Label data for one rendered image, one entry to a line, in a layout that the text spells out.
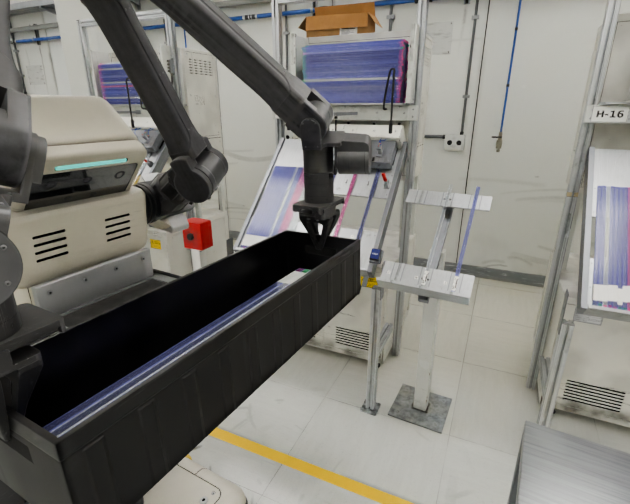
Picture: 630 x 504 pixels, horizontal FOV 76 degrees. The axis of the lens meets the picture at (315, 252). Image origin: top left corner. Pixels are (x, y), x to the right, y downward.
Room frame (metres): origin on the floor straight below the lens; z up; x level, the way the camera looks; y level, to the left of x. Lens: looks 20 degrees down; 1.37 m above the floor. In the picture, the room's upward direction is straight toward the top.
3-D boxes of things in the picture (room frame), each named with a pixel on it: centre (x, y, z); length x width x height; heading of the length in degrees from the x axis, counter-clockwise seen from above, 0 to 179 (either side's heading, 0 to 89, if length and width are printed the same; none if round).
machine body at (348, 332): (2.28, -0.19, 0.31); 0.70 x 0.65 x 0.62; 65
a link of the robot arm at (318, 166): (0.77, -0.01, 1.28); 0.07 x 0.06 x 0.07; 77
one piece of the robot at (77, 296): (0.67, 0.38, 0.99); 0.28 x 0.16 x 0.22; 151
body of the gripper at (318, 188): (0.77, -0.01, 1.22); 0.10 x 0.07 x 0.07; 150
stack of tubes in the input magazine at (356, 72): (2.15, -0.19, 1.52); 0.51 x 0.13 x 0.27; 65
